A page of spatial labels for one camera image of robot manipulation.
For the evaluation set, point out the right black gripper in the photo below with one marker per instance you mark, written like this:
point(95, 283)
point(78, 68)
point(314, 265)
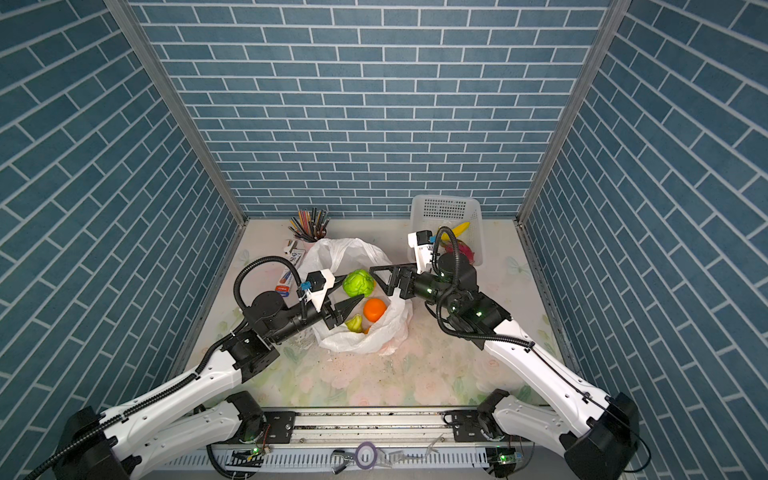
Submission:
point(401, 271)

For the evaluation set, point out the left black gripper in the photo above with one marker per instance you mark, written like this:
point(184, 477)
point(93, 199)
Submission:
point(339, 312)

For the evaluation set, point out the orange fruit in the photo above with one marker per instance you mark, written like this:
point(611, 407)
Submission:
point(374, 309)

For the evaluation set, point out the green fruit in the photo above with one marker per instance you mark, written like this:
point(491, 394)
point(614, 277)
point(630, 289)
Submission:
point(359, 282)

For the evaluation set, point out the white plastic bag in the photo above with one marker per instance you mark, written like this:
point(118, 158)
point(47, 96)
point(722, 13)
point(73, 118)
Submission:
point(341, 257)

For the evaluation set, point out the pink dragon fruit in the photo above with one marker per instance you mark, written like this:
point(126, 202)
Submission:
point(467, 252)

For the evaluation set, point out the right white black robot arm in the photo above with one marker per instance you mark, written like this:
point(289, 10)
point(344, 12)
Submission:
point(596, 433)

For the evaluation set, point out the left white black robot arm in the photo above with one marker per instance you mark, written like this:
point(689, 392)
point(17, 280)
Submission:
point(198, 408)

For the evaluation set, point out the toothpaste tube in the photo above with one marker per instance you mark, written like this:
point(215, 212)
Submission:
point(285, 283)

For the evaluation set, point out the white plastic basket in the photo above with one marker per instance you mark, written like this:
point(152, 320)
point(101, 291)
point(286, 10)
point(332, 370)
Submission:
point(429, 212)

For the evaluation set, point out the yellow banana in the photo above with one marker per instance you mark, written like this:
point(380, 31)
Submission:
point(457, 231)

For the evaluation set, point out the coloured pencils bundle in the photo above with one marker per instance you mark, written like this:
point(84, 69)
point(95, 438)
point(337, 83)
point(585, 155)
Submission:
point(309, 226)

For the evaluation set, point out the purple tape roll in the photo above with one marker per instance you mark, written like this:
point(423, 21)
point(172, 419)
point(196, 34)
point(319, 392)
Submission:
point(366, 456)

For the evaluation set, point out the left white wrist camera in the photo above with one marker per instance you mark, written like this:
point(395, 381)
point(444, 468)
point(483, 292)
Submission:
point(316, 286)

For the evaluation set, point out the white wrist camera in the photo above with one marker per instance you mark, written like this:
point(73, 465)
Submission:
point(422, 244)
point(316, 286)

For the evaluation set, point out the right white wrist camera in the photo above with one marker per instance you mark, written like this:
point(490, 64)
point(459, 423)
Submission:
point(422, 244)

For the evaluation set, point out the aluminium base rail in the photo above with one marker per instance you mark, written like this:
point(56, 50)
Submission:
point(315, 440)

